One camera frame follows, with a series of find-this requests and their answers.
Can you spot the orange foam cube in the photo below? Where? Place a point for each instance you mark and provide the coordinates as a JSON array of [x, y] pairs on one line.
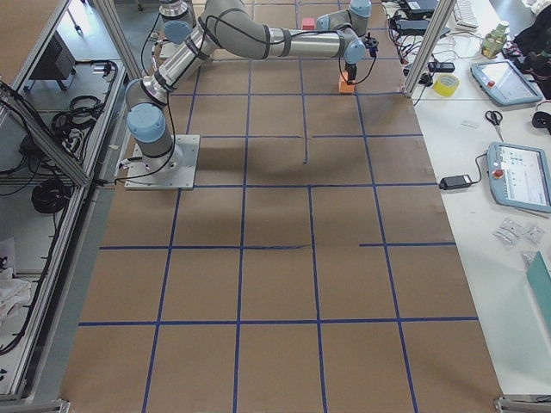
[[344, 87]]

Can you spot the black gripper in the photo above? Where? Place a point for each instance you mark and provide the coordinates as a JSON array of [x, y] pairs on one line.
[[351, 70]]

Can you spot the teal board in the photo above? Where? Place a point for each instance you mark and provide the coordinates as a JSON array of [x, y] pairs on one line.
[[539, 280]]

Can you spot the teach pendant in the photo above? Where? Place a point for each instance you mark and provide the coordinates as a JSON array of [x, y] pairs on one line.
[[504, 83], [519, 176]]

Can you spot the upper teach pendant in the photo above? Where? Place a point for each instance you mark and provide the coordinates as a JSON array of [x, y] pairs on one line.
[[504, 83]]

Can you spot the yellow tape roll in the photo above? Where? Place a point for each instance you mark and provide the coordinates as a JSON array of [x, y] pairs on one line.
[[446, 84]]

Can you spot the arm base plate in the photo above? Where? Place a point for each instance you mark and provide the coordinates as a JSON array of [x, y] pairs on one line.
[[164, 173]]

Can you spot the lower teach pendant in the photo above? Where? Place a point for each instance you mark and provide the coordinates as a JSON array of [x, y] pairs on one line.
[[519, 176]]

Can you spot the plastic parts bag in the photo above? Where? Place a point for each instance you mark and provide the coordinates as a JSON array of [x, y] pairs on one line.
[[509, 232]]

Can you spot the black scissors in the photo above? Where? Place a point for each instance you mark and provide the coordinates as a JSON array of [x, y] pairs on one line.
[[495, 118]]

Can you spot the black power brick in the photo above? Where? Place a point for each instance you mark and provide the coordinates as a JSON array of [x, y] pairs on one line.
[[455, 182]]

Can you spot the pink foam cube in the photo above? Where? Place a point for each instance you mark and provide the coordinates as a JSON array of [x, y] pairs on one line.
[[308, 23]]

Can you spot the aluminium frame post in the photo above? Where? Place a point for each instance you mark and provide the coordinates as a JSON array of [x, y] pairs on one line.
[[439, 19]]

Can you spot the white keyboard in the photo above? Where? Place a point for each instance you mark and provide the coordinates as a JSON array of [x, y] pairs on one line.
[[464, 16]]

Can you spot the black control box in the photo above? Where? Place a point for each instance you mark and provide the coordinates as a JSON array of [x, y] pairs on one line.
[[56, 63]]

